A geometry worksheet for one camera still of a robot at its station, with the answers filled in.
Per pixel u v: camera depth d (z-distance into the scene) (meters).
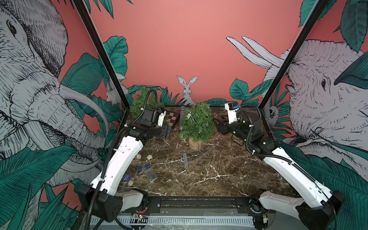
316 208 0.39
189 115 0.73
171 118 1.10
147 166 0.86
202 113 0.65
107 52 0.90
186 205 0.76
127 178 0.83
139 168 0.86
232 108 0.58
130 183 0.80
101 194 0.38
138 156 0.89
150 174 0.84
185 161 0.87
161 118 0.67
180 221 0.70
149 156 0.90
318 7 0.69
